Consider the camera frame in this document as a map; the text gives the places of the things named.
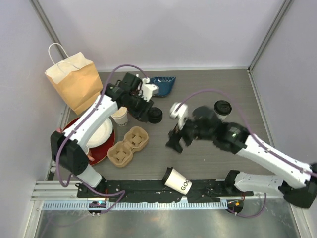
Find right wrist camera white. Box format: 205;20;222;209
169;103;188;130

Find white paper plates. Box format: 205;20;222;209
87;118;113;148

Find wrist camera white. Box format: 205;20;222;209
169;103;188;130
141;78;159;102

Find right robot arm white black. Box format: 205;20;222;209
166;103;317;209

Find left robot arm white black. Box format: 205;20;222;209
51;73;159;198

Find blue ceramic leaf dish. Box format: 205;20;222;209
150;76;176;97

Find stack of black lids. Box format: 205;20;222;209
148;107;163;124

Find purple cable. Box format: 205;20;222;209
55;64;149;216
177;89;313;218

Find brown pulp cup carrier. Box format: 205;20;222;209
107;126;149;168

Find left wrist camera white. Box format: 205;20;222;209
141;78;159;102

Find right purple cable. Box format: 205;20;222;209
177;89;313;218

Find pink mug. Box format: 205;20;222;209
83;145;95;162

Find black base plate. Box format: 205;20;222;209
76;178;253;203

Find red round tray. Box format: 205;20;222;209
61;117;116;167

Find white slotted cable duct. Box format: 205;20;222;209
42;200;228;211

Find brown paper bag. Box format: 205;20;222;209
45;43;103;115

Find stack of white paper cups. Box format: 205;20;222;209
111;107;128;126

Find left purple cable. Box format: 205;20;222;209
55;64;149;216

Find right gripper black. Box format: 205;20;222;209
165;113;212;154

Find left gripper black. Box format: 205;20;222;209
124;93;154;123

